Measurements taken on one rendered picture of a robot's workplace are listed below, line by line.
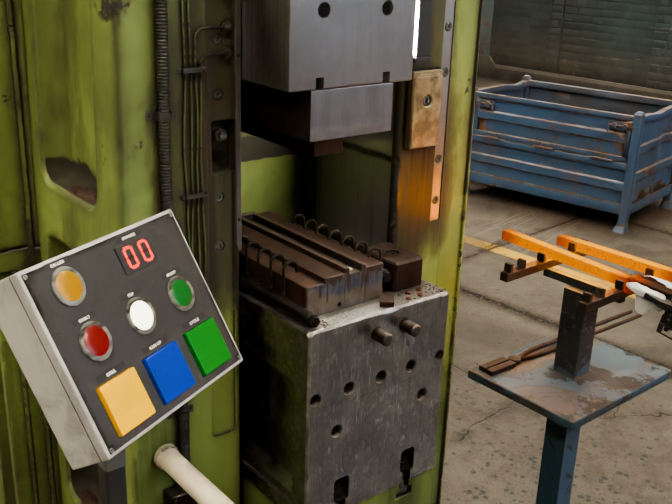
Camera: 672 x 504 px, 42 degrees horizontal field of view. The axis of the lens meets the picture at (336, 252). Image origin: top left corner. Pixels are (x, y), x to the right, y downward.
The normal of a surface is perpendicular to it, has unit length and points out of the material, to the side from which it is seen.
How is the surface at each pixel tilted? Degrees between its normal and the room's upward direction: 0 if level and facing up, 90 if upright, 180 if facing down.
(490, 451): 0
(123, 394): 60
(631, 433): 0
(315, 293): 90
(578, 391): 0
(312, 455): 90
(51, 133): 90
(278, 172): 90
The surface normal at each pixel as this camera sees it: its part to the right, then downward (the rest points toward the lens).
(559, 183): -0.65, 0.24
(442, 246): 0.62, 0.29
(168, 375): 0.79, -0.31
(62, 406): -0.44, 0.30
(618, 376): 0.04, -0.94
